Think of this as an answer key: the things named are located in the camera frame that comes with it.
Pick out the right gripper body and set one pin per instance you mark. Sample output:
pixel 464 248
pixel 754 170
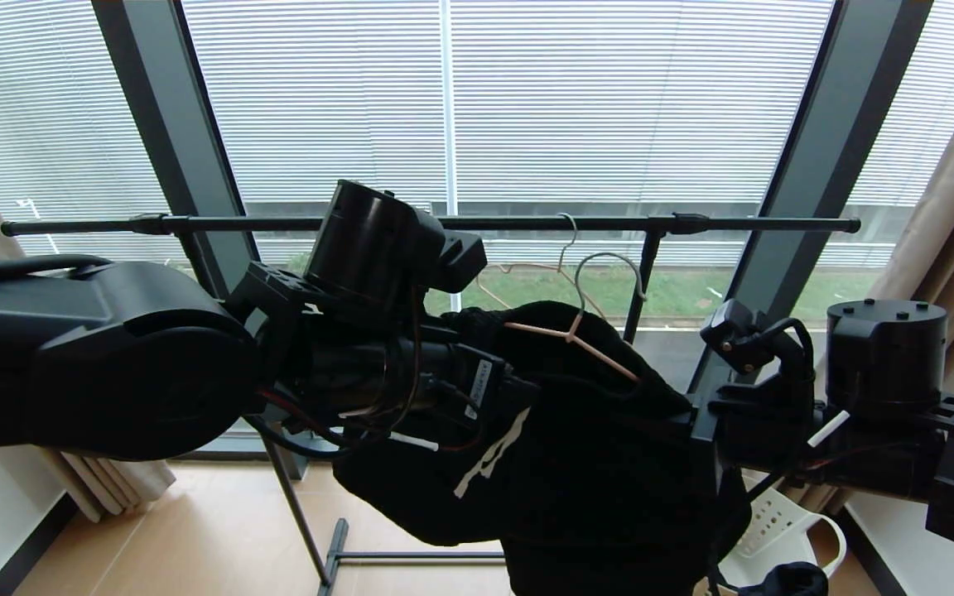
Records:
pixel 775 447

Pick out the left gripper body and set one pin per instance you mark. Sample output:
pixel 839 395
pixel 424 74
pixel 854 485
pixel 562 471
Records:
pixel 427 377

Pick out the pink clothes hanger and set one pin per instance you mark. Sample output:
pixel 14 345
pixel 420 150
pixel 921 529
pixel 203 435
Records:
pixel 573 236
pixel 535 329

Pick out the black shorts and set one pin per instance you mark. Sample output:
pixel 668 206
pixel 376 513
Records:
pixel 593 480

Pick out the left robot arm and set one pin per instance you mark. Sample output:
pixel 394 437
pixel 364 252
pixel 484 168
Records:
pixel 113 372

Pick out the white laundry basket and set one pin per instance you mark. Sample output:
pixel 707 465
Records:
pixel 783 521

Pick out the heap of clothes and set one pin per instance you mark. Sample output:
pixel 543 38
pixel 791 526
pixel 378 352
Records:
pixel 783 579

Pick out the black clothes rack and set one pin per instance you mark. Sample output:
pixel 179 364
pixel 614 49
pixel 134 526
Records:
pixel 195 223

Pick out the window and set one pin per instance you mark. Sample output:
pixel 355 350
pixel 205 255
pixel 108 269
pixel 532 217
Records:
pixel 609 108

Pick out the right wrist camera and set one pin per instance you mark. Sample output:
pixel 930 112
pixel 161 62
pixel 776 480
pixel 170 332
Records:
pixel 734 335

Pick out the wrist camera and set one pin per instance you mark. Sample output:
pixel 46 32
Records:
pixel 460 261
pixel 734 335

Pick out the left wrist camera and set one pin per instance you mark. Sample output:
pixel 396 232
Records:
pixel 460 261

